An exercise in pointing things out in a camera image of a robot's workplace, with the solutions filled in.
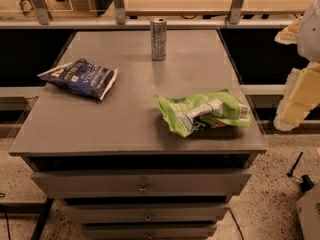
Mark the right grey metal bracket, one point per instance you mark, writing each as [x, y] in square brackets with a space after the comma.
[235, 11]

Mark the grey box on floor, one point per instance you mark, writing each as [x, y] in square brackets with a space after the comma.
[308, 207]

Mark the blue chip bag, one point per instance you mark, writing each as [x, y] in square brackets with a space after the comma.
[81, 78]

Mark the grey drawer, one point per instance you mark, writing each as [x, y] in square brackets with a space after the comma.
[139, 213]
[149, 232]
[103, 184]

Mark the top grey drawer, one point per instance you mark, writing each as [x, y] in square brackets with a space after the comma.
[103, 184]

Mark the green rice chip bag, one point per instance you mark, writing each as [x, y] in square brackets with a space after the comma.
[203, 111]

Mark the middle grey drawer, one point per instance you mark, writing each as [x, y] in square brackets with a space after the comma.
[139, 213]

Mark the middle grey metal bracket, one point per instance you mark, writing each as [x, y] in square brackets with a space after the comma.
[120, 12]

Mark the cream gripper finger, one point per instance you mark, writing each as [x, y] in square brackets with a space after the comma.
[301, 95]
[289, 34]

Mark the grey metal bracket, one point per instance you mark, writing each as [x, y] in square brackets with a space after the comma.
[41, 12]
[120, 12]
[235, 11]

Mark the black floor rail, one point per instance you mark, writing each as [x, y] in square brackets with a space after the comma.
[42, 219]

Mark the grey drawer cabinet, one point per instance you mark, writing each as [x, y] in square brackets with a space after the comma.
[125, 131]

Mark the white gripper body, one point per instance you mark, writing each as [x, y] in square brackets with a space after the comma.
[310, 34]

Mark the bottom grey drawer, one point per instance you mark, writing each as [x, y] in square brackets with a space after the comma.
[149, 232]

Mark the left grey metal bracket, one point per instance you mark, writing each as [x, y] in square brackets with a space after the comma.
[41, 12]

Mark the silver blue redbull can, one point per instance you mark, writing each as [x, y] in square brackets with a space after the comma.
[158, 29]

